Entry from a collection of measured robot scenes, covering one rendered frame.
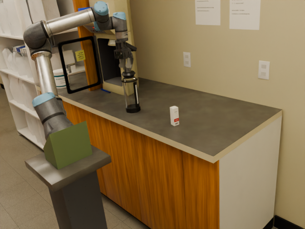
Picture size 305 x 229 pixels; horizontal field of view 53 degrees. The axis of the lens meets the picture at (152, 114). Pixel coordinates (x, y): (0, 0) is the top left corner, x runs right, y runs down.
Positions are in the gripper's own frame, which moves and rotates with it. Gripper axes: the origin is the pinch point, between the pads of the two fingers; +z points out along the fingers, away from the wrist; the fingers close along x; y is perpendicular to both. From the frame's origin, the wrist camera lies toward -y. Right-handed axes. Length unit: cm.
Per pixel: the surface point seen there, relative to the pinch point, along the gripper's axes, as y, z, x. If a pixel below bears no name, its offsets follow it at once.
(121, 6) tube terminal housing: -28, -37, -20
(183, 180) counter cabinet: 25, 55, 49
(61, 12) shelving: -105, -29, -166
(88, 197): 65, 50, 14
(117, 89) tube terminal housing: -24.7, 24.4, -31.5
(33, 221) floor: 43, 123, -84
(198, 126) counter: 8, 28, 51
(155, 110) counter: -5.8, 28.4, 14.4
